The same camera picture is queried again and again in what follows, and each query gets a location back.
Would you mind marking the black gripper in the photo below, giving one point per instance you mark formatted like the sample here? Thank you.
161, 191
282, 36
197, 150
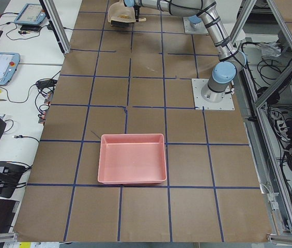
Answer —
137, 12

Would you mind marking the white hand brush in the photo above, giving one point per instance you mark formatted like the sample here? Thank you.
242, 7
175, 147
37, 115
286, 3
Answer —
123, 22

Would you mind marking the white plastic dustpan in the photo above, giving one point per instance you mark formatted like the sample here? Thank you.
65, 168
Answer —
120, 10

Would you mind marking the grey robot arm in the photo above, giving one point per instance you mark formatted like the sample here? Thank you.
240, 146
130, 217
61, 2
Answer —
231, 60

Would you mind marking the pink plastic bin left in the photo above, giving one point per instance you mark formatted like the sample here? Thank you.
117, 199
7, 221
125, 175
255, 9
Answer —
132, 159

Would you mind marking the blue teach pendant far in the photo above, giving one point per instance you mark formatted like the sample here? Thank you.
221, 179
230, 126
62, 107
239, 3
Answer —
31, 14

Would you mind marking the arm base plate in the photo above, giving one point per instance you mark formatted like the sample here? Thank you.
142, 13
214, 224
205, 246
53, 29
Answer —
205, 99
194, 25

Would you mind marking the aluminium frame post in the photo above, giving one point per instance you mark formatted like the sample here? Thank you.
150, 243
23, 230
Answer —
57, 27

